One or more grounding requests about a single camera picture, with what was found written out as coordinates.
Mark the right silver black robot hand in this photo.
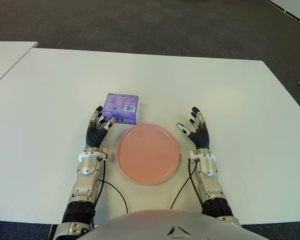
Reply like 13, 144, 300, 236
175, 106, 211, 151

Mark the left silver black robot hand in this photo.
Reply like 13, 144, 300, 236
84, 105, 116, 152

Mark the purple tissue paper pack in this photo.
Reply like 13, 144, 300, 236
101, 92, 140, 126

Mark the round pink plate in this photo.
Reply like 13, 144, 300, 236
116, 122, 181, 186

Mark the grey robot torso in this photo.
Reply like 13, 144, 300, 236
86, 209, 256, 240

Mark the white side table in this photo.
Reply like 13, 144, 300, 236
0, 41, 38, 91

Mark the white board with black edge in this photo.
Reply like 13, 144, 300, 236
266, 0, 300, 27

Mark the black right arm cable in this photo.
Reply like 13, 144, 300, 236
169, 157, 206, 213

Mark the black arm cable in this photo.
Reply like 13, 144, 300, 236
89, 157, 129, 228
169, 157, 206, 213

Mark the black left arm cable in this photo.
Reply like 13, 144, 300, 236
89, 157, 129, 228

